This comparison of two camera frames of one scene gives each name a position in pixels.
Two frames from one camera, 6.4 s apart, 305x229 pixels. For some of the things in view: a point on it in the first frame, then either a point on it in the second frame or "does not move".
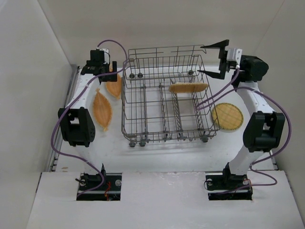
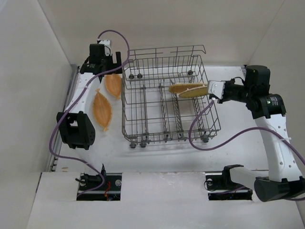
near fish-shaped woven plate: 102,109 does not move
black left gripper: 107,77 → 114,66
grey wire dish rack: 167,95 does not move
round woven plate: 226,116 → 194,92
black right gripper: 222,60 → 227,90
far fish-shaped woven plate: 114,88 does not move
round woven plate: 183,87 does not move
